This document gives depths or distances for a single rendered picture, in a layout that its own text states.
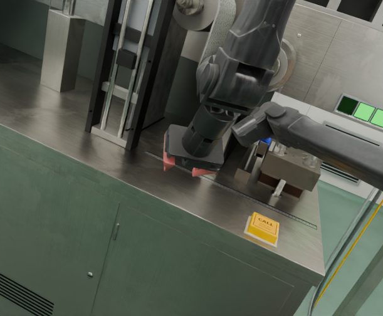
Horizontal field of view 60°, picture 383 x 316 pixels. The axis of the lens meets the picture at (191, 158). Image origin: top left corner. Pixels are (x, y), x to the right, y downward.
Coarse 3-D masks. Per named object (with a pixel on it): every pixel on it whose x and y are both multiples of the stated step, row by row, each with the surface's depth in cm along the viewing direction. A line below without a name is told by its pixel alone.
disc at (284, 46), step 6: (282, 42) 87; (282, 48) 88; (288, 48) 87; (288, 54) 88; (288, 60) 88; (288, 66) 89; (288, 72) 89; (282, 78) 90; (288, 78) 90; (276, 84) 91; (282, 84) 91; (270, 90) 92
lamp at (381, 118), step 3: (378, 111) 115; (381, 111) 114; (375, 114) 115; (378, 114) 115; (381, 114) 115; (375, 117) 116; (378, 117) 115; (381, 117) 115; (372, 120) 116; (375, 120) 116; (378, 120) 116; (381, 120) 115; (375, 123) 116; (378, 123) 116; (381, 123) 116
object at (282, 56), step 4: (280, 48) 88; (280, 52) 88; (284, 52) 88; (280, 56) 88; (284, 56) 88; (280, 60) 89; (284, 60) 88; (248, 64) 92; (280, 64) 89; (284, 64) 89; (280, 68) 89; (284, 68) 89; (280, 72) 90; (284, 72) 89; (276, 76) 90; (280, 76) 90; (272, 80) 91; (276, 80) 91; (272, 84) 91
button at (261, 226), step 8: (256, 216) 83; (264, 216) 84; (256, 224) 79; (264, 224) 80; (272, 224) 81; (248, 232) 79; (256, 232) 78; (264, 232) 78; (272, 232) 78; (272, 240) 78
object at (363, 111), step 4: (360, 104) 116; (364, 104) 115; (360, 108) 116; (364, 108) 116; (368, 108) 115; (372, 108) 115; (356, 112) 117; (360, 112) 117; (364, 112) 116; (368, 112) 116; (356, 116) 117; (360, 116) 117; (364, 116) 117; (368, 116) 116
